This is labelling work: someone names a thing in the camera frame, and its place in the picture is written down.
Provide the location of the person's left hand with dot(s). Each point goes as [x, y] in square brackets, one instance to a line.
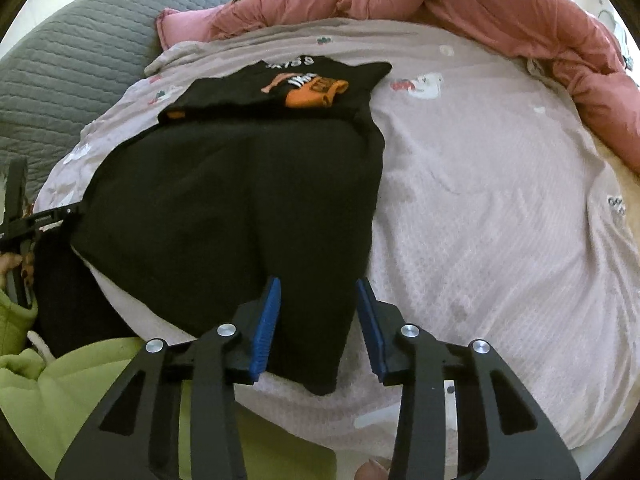
[9, 267]

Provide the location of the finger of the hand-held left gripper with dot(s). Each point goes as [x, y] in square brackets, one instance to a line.
[57, 216]

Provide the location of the pink comforter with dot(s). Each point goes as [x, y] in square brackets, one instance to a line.
[475, 5]

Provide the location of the grey quilted headboard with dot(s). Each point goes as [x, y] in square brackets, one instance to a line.
[75, 60]

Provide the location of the pale pink printed bed sheet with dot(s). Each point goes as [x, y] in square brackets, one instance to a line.
[500, 210]

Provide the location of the person's left forearm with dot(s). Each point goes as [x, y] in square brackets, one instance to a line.
[12, 320]

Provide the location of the person's right hand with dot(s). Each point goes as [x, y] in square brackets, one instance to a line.
[372, 471]

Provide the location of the black sweater with orange cuffs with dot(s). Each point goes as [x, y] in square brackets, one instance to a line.
[225, 185]

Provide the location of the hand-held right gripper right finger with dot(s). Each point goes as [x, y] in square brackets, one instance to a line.
[372, 330]

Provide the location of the green hoodie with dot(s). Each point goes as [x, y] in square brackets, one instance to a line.
[75, 395]

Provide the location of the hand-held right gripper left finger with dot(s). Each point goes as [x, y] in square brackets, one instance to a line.
[265, 330]

